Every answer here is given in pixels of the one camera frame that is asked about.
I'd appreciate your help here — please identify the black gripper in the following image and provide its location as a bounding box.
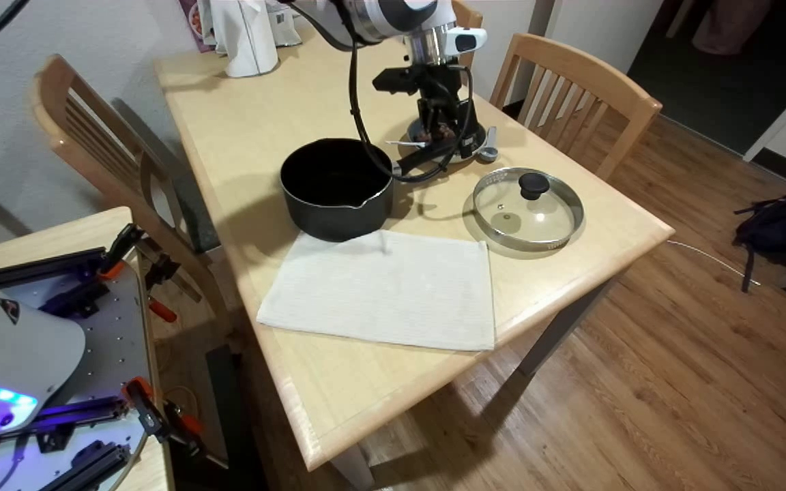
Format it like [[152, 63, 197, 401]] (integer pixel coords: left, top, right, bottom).
[[370, 63, 474, 137]]

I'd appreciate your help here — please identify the black pot with handle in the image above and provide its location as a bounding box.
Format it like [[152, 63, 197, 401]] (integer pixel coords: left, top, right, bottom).
[[278, 139, 392, 242]]

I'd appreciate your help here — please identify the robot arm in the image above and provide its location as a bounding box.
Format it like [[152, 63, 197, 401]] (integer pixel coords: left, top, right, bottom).
[[282, 0, 485, 133]]

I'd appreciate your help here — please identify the blue bowl with food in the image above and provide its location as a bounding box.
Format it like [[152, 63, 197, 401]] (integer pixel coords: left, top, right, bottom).
[[399, 131, 485, 159]]

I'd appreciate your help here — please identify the glass pot lid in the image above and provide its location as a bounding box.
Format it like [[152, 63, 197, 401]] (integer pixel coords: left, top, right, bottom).
[[469, 165, 583, 251]]

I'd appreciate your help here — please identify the wooden chair right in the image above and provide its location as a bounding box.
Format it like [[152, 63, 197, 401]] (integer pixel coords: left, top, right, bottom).
[[490, 33, 662, 178]]

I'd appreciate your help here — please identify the wooden chair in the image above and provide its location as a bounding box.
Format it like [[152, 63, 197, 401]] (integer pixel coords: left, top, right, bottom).
[[490, 33, 662, 178], [29, 54, 239, 341]]

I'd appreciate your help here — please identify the white cloth mat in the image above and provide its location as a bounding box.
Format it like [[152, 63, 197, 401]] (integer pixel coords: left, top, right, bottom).
[[260, 231, 496, 351]]

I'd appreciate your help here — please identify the wooden chair left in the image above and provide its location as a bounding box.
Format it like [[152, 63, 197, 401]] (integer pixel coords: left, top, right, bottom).
[[29, 54, 239, 341]]

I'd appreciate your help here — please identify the small side table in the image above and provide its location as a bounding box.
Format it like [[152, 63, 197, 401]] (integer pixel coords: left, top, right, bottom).
[[0, 205, 233, 491]]

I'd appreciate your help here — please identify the white device with lights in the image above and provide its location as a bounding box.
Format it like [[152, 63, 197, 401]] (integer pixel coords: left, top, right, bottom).
[[0, 291, 87, 437]]

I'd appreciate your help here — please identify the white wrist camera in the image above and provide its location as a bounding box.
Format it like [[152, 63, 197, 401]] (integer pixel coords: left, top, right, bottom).
[[439, 28, 485, 58]]

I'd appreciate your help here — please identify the black cable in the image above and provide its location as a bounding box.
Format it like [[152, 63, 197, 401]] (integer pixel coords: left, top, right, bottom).
[[314, 0, 490, 180]]

